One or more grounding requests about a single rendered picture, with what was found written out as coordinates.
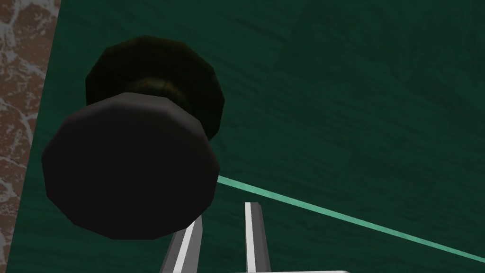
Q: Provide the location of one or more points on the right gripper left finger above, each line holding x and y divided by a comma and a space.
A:
185, 250

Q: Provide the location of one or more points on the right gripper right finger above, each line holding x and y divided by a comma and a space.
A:
254, 239

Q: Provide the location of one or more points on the black round door knob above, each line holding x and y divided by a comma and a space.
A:
132, 167

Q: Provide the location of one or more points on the dark green door leaf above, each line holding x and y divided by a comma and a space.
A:
341, 113

